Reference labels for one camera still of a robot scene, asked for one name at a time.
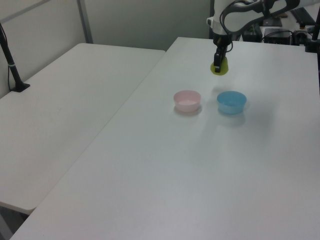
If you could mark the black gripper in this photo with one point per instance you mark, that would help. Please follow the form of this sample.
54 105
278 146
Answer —
221 42

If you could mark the yellow-green plastic cup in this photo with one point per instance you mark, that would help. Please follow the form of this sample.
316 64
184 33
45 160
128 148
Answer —
224 66

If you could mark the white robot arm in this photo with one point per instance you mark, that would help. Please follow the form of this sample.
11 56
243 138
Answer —
240 17

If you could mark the blue plastic bowl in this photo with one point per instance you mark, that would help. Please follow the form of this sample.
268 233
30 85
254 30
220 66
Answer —
231 102

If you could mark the pink plastic bowl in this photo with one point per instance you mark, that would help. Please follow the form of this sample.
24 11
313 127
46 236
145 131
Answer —
187 101

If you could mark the green and black device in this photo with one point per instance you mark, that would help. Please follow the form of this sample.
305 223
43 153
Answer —
253 32

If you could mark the black electronics box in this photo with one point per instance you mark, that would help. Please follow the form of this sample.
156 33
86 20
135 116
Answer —
278 35

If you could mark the black flat device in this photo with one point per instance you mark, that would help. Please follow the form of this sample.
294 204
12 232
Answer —
272 22

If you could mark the grey metal device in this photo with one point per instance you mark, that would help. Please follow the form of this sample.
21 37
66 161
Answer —
299 37

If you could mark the black keyboard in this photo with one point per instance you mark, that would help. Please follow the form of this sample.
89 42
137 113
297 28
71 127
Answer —
303 16

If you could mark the white side table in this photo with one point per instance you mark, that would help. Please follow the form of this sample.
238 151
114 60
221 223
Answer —
62 105

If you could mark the black pole with white band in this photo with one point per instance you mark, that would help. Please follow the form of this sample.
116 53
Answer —
11 65

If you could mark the black clamped camera pole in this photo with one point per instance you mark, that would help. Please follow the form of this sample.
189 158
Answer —
314 32

